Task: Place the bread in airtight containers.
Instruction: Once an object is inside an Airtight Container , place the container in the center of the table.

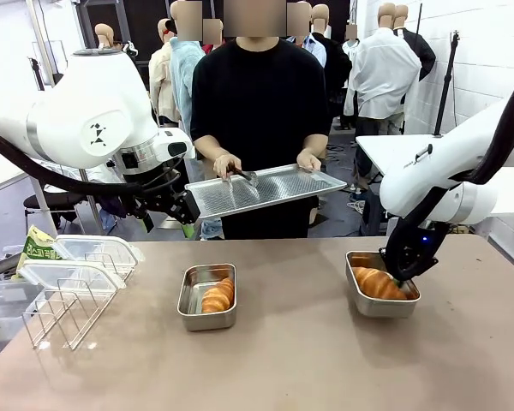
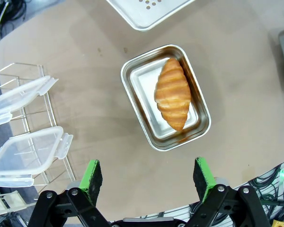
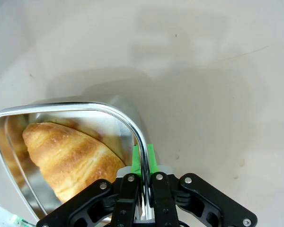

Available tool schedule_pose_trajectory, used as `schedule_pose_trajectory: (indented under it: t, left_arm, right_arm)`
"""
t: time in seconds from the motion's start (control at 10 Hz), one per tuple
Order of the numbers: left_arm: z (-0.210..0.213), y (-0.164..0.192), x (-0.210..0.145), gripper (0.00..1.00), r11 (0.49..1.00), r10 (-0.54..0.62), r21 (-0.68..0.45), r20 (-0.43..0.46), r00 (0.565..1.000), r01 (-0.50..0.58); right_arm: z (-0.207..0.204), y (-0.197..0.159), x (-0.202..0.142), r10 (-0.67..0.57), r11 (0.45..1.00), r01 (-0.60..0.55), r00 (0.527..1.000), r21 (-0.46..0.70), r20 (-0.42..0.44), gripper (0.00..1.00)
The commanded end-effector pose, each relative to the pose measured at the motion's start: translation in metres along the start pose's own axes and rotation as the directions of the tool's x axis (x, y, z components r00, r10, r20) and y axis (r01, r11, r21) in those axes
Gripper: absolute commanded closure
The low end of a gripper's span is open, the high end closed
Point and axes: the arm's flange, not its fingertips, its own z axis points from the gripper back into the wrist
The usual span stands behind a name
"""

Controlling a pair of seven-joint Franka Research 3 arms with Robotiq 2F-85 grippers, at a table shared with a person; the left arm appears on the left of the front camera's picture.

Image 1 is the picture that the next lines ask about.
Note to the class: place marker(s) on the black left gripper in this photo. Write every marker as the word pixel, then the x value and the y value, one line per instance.
pixel 160 197

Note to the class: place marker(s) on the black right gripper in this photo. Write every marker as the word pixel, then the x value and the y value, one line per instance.
pixel 424 248

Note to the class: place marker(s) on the golden croissant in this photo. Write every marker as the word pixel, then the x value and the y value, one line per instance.
pixel 217 297
pixel 377 282

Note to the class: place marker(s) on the stainless steel food container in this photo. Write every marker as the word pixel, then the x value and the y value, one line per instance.
pixel 381 308
pixel 205 321

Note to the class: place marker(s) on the metal tongs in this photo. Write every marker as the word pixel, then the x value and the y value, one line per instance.
pixel 246 176

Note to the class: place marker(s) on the clear plastic container lid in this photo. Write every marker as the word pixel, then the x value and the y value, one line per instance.
pixel 68 274
pixel 98 248

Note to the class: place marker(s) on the perforated metal baking tray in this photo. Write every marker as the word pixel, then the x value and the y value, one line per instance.
pixel 291 186

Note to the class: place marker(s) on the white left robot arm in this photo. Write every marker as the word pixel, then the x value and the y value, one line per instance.
pixel 90 107

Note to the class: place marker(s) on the person's left forearm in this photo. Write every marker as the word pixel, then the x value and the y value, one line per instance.
pixel 316 143

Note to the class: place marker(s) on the person's right forearm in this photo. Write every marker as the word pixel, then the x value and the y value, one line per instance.
pixel 210 145

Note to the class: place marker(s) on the person's right hand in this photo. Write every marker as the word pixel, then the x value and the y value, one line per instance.
pixel 227 164

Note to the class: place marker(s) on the person's left hand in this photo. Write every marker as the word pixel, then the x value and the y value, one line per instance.
pixel 309 160

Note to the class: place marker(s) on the black office chair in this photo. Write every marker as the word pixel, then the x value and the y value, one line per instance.
pixel 68 200

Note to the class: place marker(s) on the mannequin in beige shirt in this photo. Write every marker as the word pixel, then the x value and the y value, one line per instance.
pixel 160 81

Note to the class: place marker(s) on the green printed food bag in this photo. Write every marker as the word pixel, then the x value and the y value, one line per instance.
pixel 38 248

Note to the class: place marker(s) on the mannequin in light blue shirt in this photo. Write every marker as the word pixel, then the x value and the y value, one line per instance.
pixel 182 73

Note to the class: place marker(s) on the person in black t-shirt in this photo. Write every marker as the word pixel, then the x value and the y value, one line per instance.
pixel 259 103

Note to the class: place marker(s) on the background person in black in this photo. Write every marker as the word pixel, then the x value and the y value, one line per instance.
pixel 142 64

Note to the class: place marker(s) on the dark flat tray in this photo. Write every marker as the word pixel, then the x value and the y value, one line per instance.
pixel 2 265

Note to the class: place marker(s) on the clear plastic storage bin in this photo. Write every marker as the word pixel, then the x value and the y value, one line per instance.
pixel 4 308

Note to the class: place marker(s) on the black tripod stand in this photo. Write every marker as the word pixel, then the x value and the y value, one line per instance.
pixel 447 85

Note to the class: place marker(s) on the mannequin in white shirt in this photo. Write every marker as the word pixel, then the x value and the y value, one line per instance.
pixel 381 73

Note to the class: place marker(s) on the mannequin in striped blue shirt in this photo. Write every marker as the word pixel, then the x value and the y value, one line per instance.
pixel 317 49

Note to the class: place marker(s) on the mannequin in black clothes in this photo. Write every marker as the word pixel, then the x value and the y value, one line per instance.
pixel 338 68

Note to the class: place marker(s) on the mannequin in black jacket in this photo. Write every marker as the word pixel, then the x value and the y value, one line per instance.
pixel 422 55

